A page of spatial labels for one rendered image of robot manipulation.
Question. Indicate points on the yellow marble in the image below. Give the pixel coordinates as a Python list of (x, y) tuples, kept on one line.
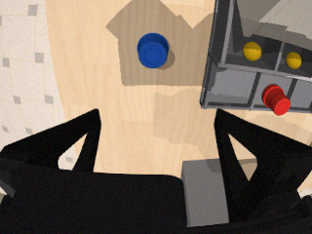
[(293, 60), (252, 51)]

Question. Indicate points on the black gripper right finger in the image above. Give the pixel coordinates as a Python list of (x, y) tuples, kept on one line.
[(283, 163)]

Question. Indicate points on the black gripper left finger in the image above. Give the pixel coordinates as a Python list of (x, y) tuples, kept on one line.
[(44, 148)]

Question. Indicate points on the blue plug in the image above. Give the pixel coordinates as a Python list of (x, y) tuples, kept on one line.
[(152, 49)]

